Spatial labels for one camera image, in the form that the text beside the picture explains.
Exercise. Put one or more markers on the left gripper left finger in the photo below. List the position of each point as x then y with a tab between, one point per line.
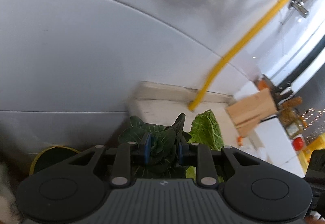
127	158

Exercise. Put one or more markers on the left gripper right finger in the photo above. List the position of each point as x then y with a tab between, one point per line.
199	156

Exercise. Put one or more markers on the dark green leaf bunch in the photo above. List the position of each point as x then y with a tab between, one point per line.
161	158

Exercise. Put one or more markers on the black trash bin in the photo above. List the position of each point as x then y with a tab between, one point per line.
51	156

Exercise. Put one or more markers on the orange peel piece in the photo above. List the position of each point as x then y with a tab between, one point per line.
240	141

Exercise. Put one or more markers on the wooden knife block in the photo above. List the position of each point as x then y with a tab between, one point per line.
247	113

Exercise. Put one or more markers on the red tomato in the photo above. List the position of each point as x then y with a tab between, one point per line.
298	143

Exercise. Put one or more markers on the pickle jar orange lid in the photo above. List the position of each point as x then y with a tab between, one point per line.
294	129

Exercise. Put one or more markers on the yellow detergent bottle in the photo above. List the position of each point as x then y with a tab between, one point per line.
317	144

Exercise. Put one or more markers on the yellow gas pipe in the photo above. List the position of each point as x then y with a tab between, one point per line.
235	50

